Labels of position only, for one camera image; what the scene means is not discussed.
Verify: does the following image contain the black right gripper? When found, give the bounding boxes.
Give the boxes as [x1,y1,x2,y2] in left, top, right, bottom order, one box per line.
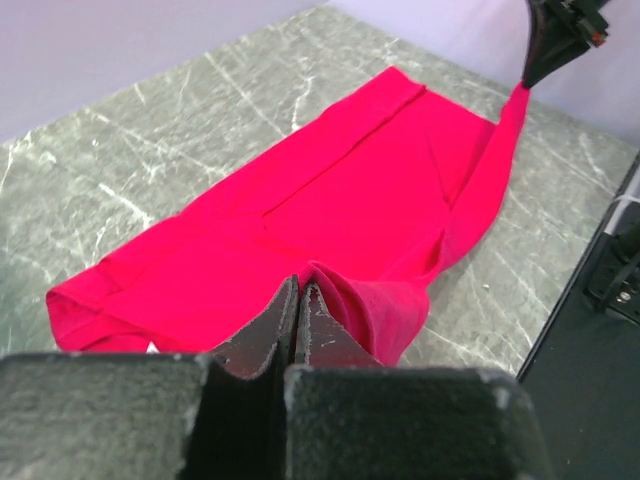
[522,0,609,86]

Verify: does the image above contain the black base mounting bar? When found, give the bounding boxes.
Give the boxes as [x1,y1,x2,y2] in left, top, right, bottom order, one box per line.
[518,162,639,479]

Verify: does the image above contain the red t shirt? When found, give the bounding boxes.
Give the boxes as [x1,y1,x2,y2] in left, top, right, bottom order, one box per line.
[46,67,529,365]

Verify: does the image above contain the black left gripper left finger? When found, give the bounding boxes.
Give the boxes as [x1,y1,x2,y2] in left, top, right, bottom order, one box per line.
[1,277,299,479]

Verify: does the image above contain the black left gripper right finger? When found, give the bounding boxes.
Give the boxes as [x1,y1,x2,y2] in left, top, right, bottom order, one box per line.
[284,284,554,479]

